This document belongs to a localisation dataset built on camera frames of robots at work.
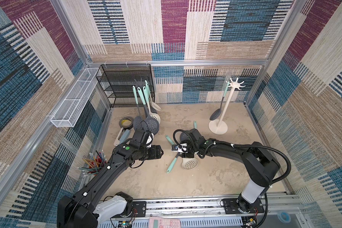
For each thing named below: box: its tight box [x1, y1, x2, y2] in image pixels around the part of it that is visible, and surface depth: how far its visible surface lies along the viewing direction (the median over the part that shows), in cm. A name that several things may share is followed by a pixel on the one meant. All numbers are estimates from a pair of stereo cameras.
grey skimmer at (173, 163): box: [166, 152, 181, 174], surface depth 88 cm
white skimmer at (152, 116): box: [142, 85, 161, 125], surface depth 91 cm
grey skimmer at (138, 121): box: [132, 85, 144, 132], surface depth 87 cm
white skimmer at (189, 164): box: [181, 157, 200, 171], surface depth 89 cm
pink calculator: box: [148, 216, 181, 228], surface depth 70 cm
